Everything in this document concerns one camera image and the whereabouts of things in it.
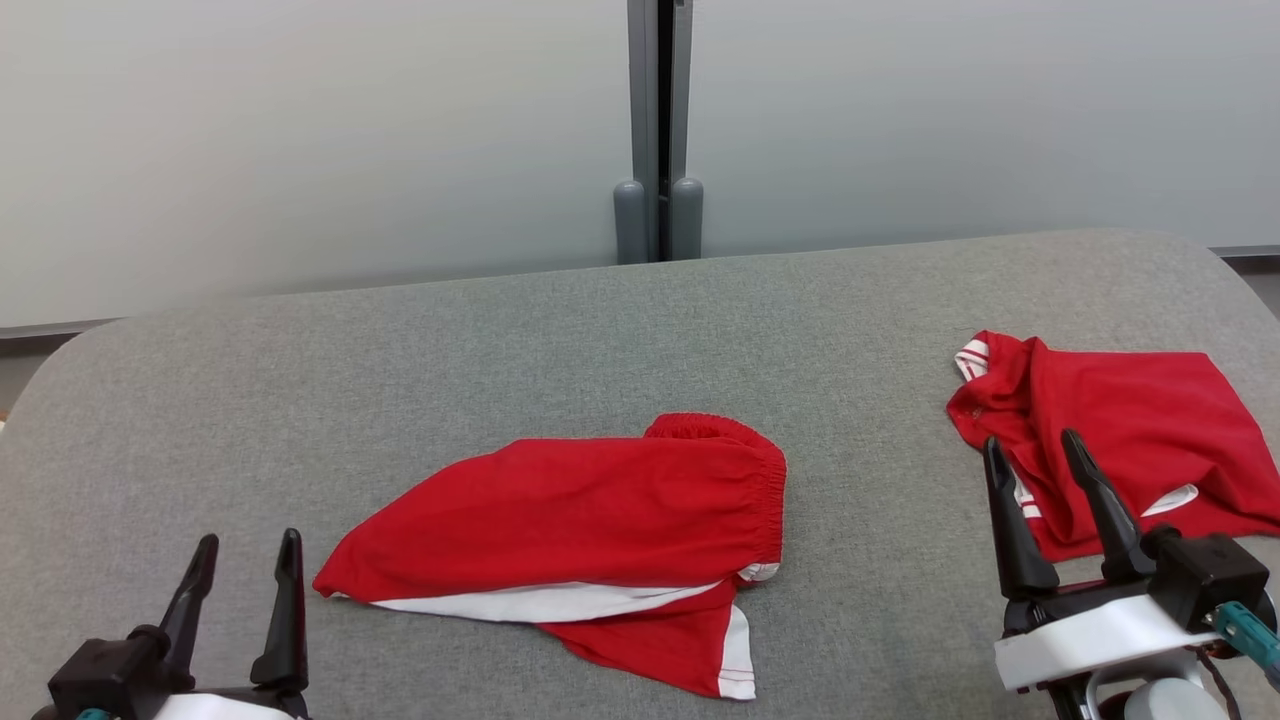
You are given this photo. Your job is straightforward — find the red basketball jersey white sleeves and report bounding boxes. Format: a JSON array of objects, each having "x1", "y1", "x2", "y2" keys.
[{"x1": 945, "y1": 330, "x2": 1280, "y2": 563}]

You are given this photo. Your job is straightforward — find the grey partition frame post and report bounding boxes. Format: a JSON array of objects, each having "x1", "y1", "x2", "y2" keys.
[
  {"x1": 668, "y1": 0, "x2": 705, "y2": 261},
  {"x1": 613, "y1": 0, "x2": 661, "y2": 265}
]

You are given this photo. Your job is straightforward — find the thin twisted right arm cable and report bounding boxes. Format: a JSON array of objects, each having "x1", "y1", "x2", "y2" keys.
[{"x1": 1195, "y1": 648, "x2": 1241, "y2": 720}]

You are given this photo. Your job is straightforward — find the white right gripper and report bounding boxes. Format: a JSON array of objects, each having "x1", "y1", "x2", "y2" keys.
[{"x1": 983, "y1": 428, "x2": 1217, "y2": 720}]

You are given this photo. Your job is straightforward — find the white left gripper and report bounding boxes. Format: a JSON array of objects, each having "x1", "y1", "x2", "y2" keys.
[{"x1": 150, "y1": 528, "x2": 313, "y2": 720}]

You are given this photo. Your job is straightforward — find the teal right camera connector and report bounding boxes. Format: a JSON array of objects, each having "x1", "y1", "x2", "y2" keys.
[{"x1": 1203, "y1": 600, "x2": 1280, "y2": 693}]

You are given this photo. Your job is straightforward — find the red shorts white trim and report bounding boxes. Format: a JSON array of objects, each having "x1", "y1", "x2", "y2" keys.
[{"x1": 312, "y1": 412, "x2": 789, "y2": 701}]

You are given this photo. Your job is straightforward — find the grey fabric sofa seat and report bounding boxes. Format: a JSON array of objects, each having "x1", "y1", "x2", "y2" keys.
[{"x1": 0, "y1": 228, "x2": 1280, "y2": 720}]

